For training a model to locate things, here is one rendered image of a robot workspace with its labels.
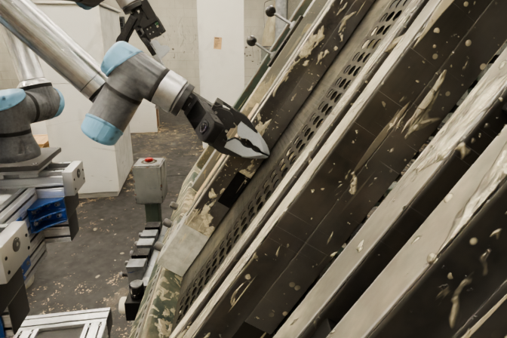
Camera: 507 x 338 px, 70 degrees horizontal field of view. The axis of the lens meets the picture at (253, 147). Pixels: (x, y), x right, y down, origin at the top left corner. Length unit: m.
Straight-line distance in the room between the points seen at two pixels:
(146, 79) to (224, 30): 4.17
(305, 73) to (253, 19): 8.62
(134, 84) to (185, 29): 8.54
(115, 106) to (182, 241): 0.35
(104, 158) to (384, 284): 3.48
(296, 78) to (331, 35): 0.11
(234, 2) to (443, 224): 4.76
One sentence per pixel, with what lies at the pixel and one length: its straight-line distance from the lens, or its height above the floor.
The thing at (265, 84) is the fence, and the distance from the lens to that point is 1.28.
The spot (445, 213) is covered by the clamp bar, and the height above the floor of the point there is 1.35.
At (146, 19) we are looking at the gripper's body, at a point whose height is 1.50.
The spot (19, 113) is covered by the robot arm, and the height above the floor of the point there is 1.20.
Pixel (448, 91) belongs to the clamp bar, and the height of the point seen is 1.39.
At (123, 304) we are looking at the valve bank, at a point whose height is 0.73.
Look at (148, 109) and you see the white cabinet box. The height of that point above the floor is 0.39.
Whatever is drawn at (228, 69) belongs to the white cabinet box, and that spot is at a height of 1.09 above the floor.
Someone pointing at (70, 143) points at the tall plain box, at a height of 0.55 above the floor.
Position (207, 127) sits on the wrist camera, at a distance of 0.64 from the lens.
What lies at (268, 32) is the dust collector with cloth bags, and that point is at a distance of 7.03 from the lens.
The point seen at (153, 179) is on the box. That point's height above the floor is 0.87.
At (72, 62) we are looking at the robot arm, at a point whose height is 1.39.
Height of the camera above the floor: 1.43
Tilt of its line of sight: 16 degrees down
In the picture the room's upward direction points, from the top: straight up
